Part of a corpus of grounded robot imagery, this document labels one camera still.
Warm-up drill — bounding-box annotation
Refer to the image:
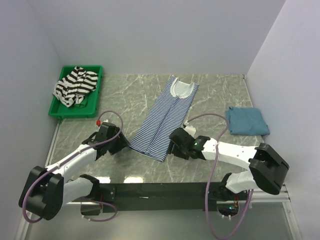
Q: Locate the blue white striped tank top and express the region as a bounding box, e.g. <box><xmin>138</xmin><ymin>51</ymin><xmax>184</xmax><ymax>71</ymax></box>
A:
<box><xmin>129</xmin><ymin>75</ymin><xmax>199</xmax><ymax>162</ymax></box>

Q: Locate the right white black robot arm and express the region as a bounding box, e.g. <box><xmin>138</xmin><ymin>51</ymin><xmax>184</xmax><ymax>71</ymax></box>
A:
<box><xmin>169</xmin><ymin>127</ymin><xmax>290</xmax><ymax>200</ymax></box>

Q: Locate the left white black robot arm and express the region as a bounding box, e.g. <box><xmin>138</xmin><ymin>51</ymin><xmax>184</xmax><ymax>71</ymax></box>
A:
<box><xmin>18</xmin><ymin>122</ymin><xmax>130</xmax><ymax>220</ymax></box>

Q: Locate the black white striped tank top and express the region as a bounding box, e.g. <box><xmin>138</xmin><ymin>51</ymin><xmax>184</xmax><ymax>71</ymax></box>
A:
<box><xmin>52</xmin><ymin>66</ymin><xmax>99</xmax><ymax>108</ymax></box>

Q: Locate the green plastic tray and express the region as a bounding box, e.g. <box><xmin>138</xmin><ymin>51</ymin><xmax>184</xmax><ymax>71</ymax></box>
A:
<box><xmin>48</xmin><ymin>65</ymin><xmax>103</xmax><ymax>119</ymax></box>

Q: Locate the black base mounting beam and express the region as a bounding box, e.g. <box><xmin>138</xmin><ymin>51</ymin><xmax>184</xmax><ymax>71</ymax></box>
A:
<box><xmin>79</xmin><ymin>182</ymin><xmax>248</xmax><ymax>216</ymax></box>

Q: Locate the aluminium frame rail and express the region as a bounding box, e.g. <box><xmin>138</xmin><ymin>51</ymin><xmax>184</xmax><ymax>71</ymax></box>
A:
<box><xmin>14</xmin><ymin>191</ymin><xmax>302</xmax><ymax>240</ymax></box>

